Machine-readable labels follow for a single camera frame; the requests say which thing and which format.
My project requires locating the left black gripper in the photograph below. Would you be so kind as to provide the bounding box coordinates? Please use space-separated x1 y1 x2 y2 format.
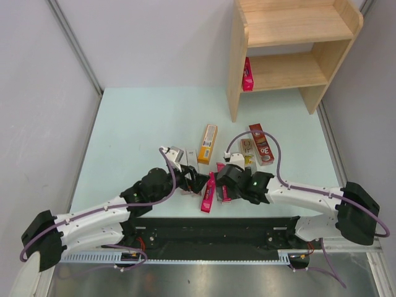
151 161 209 204

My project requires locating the pink toothpaste box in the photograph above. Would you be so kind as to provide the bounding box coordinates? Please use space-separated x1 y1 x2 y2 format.
216 162 232 205
242 57 254 92
200 172 216 213

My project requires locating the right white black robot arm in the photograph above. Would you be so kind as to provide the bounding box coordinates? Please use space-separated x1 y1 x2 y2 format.
215 165 380 248

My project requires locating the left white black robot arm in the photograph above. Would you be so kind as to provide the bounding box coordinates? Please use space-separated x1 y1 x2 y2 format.
20 165 210 272

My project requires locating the wooden two-tier shelf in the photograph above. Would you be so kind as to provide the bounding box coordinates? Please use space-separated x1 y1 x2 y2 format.
226 1 364 121

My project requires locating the right silver toothpaste box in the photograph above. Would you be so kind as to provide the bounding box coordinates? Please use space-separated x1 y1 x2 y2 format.
185 148 202 198

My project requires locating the gold R&O toothpaste box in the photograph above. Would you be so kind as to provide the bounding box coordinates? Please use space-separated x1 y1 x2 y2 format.
239 138 257 173

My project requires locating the red 3D toothpaste box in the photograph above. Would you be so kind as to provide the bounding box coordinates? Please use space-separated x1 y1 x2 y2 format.
249 124 275 166

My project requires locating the orange toothpaste box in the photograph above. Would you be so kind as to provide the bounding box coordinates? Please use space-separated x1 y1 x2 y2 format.
197 124 218 165

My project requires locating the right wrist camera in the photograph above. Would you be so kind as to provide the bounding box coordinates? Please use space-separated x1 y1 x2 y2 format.
224 152 245 170

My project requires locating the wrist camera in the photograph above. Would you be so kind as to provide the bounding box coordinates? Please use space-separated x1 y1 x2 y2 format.
224 152 245 170
159 147 184 172

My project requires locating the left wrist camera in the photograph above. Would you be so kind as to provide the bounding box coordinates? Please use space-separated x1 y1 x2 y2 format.
159 147 184 172

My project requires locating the white slotted cable duct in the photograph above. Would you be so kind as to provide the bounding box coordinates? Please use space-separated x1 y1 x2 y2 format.
60 250 309 265

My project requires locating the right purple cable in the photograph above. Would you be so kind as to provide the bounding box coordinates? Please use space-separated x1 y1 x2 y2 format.
223 130 390 288

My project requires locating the purple cable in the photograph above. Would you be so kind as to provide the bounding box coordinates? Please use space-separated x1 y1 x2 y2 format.
19 147 178 279
223 130 390 288

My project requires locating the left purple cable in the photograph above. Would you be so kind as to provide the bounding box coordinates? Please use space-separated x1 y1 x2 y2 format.
19 147 178 279

